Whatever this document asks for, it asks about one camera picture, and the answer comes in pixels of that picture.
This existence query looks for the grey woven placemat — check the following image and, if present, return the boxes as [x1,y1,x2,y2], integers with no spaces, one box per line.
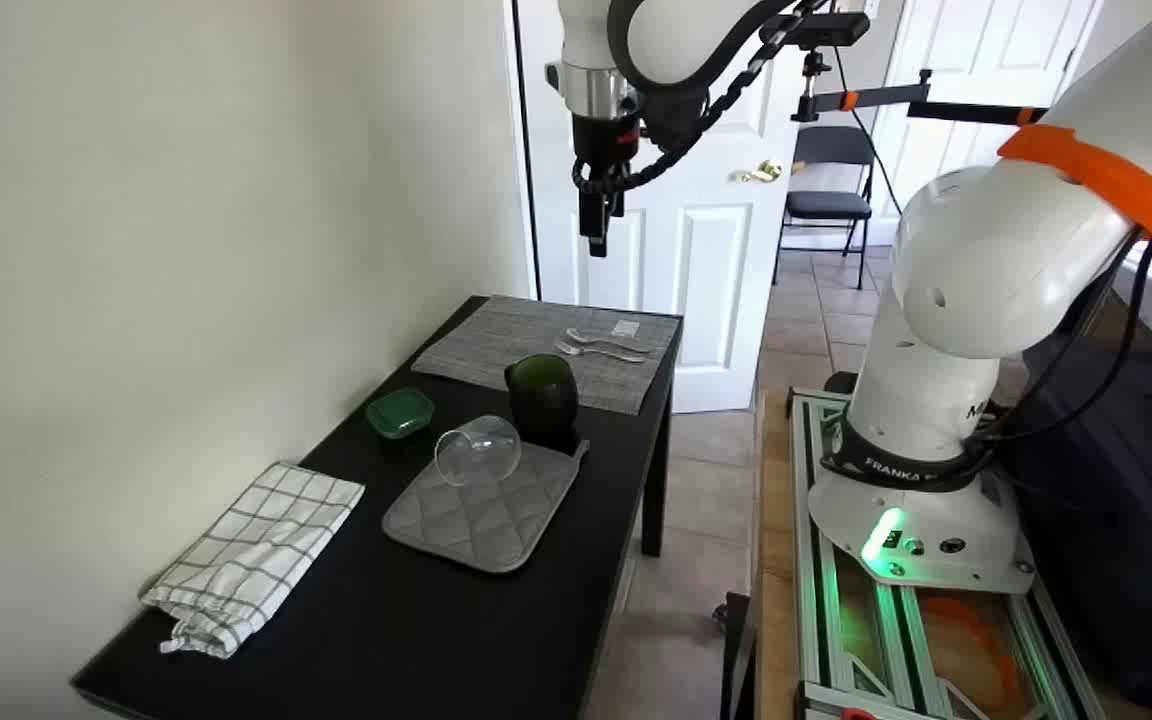
[409,292,685,421]

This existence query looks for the silver fork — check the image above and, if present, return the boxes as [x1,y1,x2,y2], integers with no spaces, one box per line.
[566,322,655,350]

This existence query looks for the white checked dish towel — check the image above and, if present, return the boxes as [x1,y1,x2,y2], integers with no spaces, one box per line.
[135,460,369,664]

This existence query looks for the orange arm strap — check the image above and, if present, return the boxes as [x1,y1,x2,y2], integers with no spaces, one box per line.
[997,119,1152,248]

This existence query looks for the brass door handle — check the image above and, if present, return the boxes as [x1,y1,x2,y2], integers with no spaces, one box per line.
[731,154,787,188]

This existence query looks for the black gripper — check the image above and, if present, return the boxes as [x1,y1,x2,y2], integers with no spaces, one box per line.
[567,111,643,261]

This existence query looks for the dark bulky furniture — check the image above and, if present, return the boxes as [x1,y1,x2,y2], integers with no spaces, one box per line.
[1002,250,1152,720]

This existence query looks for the white panel door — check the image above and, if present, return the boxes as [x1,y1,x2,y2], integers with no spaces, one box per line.
[870,0,1110,250]
[513,0,874,416]

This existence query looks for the wooden board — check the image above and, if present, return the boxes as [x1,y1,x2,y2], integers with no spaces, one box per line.
[749,382,810,720]

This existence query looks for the small green dish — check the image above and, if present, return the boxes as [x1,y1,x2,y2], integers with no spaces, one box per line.
[360,382,441,445]

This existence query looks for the silver spoon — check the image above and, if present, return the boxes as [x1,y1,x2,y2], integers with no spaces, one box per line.
[551,339,652,368]

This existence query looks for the black table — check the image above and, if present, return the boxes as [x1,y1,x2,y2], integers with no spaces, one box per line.
[68,292,690,720]

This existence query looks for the black stereo camera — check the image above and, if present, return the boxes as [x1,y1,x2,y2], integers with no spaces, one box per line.
[778,6,878,51]

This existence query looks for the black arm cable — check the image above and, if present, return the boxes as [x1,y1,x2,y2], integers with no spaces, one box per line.
[605,0,836,192]

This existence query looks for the grey quilted pot holder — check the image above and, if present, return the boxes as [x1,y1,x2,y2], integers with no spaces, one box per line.
[382,434,592,580]

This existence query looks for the black folding chair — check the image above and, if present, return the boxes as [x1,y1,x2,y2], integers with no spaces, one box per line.
[773,119,882,294]

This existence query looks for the dark green glass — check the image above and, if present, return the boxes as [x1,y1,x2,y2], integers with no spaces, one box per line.
[505,350,584,454]

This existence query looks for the clear drinking glass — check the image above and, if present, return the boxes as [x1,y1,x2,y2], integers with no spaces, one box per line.
[427,410,529,492]

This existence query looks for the aluminium base frame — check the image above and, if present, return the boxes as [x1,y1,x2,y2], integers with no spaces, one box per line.
[787,382,1114,720]

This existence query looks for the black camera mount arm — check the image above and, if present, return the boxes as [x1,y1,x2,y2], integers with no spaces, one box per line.
[791,47,1052,132]

